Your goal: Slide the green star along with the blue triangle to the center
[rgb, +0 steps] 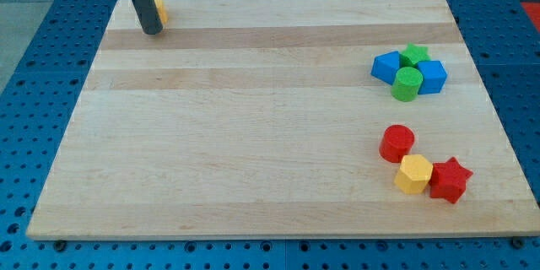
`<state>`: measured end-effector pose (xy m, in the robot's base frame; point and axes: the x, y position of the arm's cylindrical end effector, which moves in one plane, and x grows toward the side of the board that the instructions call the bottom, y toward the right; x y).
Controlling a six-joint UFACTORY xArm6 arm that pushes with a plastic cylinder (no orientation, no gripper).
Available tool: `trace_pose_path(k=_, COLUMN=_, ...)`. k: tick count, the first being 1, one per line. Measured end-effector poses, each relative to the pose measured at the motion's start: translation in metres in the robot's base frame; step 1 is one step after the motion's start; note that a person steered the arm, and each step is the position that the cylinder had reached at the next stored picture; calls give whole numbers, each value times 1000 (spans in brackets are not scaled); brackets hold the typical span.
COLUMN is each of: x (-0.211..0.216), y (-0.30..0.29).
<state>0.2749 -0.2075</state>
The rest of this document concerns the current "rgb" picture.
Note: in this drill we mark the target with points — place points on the blue triangle block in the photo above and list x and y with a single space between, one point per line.
385 67

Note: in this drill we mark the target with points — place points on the green star block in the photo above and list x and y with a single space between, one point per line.
412 55

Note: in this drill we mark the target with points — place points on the red star block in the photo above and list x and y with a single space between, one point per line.
449 180

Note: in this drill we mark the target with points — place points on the wooden board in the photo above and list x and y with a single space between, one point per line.
259 119

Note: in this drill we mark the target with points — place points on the red cylinder block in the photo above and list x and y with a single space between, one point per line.
397 141

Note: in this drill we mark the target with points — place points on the green cylinder block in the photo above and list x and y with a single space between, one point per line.
407 83

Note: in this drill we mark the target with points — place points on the yellow hexagon block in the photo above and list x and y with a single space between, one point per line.
414 174

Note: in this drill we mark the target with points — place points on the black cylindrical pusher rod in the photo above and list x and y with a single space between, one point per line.
142 2

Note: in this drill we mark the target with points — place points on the yellow block behind rod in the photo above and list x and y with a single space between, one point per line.
160 6

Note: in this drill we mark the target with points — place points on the blue cube block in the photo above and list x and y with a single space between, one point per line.
434 77

